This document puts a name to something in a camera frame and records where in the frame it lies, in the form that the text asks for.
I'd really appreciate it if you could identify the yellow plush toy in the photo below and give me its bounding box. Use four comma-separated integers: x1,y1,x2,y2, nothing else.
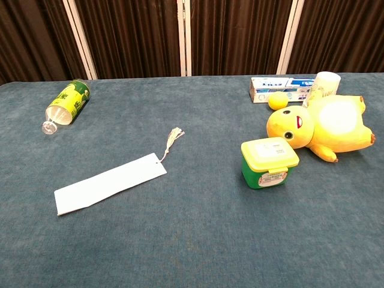
266,94,376,164

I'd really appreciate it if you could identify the dark curtain screen panel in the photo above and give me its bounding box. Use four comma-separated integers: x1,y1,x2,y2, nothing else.
184,0,305,77
277,0,384,76
62,0,188,80
0,0,98,86

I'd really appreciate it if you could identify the small yellow ball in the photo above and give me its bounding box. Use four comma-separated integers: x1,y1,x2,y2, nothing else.
268,91,289,110

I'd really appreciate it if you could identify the white bookmark with tassel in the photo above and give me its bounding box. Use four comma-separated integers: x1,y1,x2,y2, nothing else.
53,127,186,217

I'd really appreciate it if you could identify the green block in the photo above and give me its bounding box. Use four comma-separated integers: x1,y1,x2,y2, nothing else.
240,136,300,190

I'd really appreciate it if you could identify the white blue toothpaste box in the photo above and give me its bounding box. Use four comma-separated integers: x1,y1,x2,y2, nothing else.
250,76,317,104

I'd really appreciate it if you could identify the plastic bottle green yellow label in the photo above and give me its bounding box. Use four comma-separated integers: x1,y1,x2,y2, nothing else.
41,78,91,136

